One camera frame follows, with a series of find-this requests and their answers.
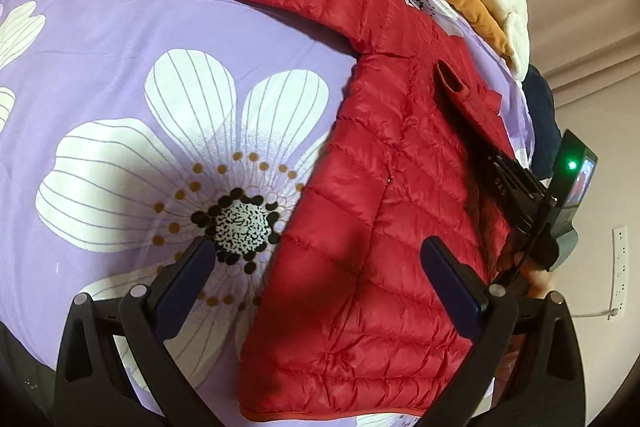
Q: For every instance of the right hand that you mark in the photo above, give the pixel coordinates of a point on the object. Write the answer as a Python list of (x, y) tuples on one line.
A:
[(525, 277)]

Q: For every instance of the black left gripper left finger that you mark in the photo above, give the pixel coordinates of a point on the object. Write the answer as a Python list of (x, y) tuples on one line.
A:
[(91, 384)]

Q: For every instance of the white wall power strip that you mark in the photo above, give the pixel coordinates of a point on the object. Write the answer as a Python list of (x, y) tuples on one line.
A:
[(620, 272)]

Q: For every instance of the red puffer down jacket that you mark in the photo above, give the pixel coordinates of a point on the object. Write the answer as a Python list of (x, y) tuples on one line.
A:
[(348, 323)]

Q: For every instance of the orange garment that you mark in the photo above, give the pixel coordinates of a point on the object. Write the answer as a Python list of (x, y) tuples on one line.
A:
[(484, 24)]

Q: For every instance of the purple floral bed sheet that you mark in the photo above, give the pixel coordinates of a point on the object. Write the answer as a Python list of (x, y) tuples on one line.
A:
[(131, 127)]

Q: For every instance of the beige curtain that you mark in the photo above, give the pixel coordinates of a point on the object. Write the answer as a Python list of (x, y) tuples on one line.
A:
[(583, 46)]

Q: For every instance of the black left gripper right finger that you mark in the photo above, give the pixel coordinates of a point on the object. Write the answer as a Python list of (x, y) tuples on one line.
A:
[(547, 384)]

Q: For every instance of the navy blue garment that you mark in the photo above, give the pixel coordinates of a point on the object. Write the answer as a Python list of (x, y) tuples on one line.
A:
[(541, 109)]

